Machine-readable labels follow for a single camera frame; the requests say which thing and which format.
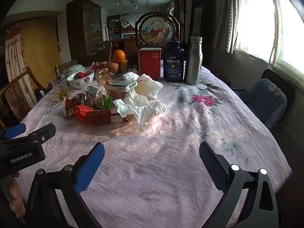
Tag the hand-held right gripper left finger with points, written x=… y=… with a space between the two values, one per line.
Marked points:
x=90 y=168

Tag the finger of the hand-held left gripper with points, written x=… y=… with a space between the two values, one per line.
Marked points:
x=14 y=130
x=45 y=133

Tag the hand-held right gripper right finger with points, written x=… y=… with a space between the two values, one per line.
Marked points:
x=211 y=168

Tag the white tea drink carton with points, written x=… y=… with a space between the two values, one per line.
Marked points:
x=91 y=92

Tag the green snack wrapper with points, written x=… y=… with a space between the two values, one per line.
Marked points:
x=105 y=103

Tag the white medicine box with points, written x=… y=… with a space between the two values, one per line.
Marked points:
x=121 y=85

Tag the person's left hand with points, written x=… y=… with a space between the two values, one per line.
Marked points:
x=14 y=193

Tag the red crinkled snack wrapper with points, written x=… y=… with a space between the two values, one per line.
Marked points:
x=70 y=105

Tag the wooden armchair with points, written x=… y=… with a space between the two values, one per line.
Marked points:
x=14 y=87

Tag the orange-red foam fruit net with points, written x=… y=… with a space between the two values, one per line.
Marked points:
x=83 y=111

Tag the glass cup with tea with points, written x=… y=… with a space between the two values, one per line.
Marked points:
x=60 y=89

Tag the red and white cardboard box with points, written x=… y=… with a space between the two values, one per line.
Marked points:
x=106 y=118

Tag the pink floral tablecloth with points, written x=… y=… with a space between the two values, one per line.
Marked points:
x=154 y=159

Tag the white floral porcelain bowl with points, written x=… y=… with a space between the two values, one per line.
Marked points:
x=79 y=83

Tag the red strawberry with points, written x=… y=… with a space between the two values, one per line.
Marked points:
x=77 y=75
x=82 y=74

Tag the brown cardboard box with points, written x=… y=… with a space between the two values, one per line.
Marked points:
x=63 y=67

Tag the pale lidded porcelain pot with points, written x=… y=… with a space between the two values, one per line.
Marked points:
x=73 y=69

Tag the white floral curtain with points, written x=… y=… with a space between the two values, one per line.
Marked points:
x=16 y=59

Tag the crumpled white tissue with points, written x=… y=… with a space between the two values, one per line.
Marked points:
x=140 y=109

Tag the yellow wooden door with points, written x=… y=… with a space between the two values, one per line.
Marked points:
x=40 y=52

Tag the pink cellophane bag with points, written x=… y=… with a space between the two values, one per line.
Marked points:
x=103 y=76

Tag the red snack packet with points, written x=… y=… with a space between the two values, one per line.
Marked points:
x=97 y=64

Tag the blue chair cushion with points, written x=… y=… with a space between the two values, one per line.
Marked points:
x=263 y=99

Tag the red apple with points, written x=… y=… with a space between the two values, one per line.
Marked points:
x=112 y=67

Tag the white plastic bag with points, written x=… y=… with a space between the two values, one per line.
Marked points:
x=148 y=85

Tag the yellow apple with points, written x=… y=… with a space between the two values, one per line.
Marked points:
x=123 y=67

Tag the dark blue supplement bottle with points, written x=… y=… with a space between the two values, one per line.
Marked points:
x=173 y=71

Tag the stainless steel bottle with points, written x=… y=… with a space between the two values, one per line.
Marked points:
x=194 y=64

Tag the orange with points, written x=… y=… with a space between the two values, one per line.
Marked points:
x=118 y=56

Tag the blue cushioned chair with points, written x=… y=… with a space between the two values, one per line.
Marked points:
x=268 y=74

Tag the dark brown supplement jar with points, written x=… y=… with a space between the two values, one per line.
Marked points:
x=132 y=66

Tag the glass door wooden cabinet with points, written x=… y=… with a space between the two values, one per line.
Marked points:
x=83 y=28

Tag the red rectangular tin box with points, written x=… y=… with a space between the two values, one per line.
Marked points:
x=149 y=64

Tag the carved wooden chair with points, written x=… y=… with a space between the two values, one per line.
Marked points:
x=130 y=45

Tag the cluttered storage shelf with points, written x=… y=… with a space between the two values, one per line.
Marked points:
x=113 y=29

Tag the white hanging cloth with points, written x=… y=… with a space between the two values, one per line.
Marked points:
x=129 y=21

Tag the flower basket table screen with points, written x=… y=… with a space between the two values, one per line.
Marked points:
x=155 y=32

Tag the dark tall wooden cabinet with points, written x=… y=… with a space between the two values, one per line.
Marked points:
x=201 y=16

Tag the brick pattern curtain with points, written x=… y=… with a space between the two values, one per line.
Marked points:
x=228 y=16

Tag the ceiling light fixture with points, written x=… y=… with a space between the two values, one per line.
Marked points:
x=133 y=1

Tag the window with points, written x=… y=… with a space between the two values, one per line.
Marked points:
x=258 y=16

